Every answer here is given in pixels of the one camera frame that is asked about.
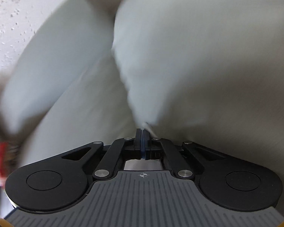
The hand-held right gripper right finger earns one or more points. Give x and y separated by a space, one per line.
146 144

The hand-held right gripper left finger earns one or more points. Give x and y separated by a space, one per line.
137 143

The grey sofa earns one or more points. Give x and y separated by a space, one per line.
85 113

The grey sofa backrest cushion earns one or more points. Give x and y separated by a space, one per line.
61 52

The red cloth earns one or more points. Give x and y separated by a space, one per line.
0 157

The light grey t-shirt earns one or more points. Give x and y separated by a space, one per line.
191 52

